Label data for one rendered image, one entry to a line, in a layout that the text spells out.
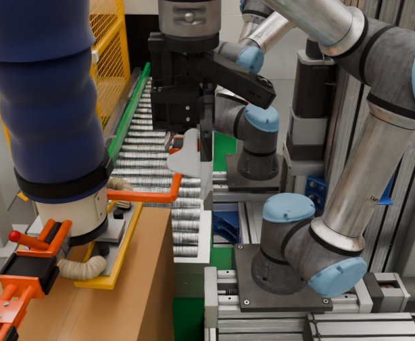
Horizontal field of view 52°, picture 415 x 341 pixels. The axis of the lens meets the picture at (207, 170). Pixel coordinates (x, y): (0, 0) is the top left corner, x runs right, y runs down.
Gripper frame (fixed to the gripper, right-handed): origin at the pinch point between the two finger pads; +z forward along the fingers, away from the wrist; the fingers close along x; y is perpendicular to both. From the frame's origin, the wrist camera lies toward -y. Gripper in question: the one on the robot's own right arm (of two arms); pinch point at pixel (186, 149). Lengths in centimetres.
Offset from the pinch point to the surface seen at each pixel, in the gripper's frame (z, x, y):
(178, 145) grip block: -2.4, -2.4, 1.7
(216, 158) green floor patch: 118, -3, -188
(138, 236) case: 23.7, -14.0, 15.4
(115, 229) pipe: 8.1, -15.5, 30.2
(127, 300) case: 23.6, -11.3, 40.9
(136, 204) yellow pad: 10.6, -13.6, 15.7
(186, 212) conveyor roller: 64, -8, -48
